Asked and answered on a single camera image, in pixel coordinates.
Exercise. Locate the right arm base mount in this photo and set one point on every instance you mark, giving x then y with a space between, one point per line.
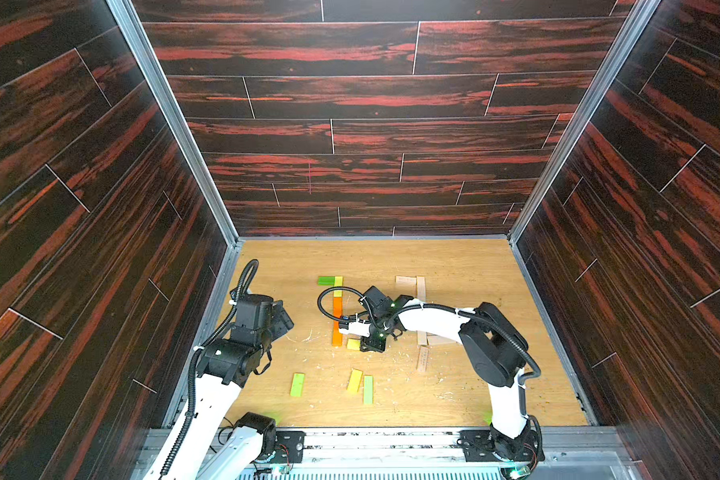
490 445

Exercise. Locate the natural wood block long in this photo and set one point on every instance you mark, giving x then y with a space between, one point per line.
421 292

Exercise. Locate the dark orange block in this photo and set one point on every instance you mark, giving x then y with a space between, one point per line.
337 307

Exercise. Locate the light green block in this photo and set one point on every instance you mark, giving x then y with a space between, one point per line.
368 390
297 385

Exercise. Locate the front aluminium rail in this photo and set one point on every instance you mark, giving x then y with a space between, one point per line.
428 453

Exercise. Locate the yellow-green block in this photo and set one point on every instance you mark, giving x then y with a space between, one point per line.
338 281

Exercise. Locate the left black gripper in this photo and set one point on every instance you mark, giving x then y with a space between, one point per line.
279 318

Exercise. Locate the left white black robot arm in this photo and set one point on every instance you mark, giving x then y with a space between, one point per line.
219 369

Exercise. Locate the dark green block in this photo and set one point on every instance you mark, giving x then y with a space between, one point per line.
326 280

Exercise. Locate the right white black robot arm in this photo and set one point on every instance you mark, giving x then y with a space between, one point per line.
497 352

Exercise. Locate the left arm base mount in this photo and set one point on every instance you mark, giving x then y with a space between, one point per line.
273 447

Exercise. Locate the natural wood block printed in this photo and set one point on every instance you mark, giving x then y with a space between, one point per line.
405 281

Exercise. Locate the natural wood block short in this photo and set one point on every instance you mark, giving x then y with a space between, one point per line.
435 340

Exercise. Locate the yellow block small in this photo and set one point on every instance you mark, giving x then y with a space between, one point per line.
355 381

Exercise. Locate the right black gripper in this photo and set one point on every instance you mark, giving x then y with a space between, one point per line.
374 341

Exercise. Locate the natural wood block bottom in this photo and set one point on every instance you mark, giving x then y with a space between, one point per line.
423 359

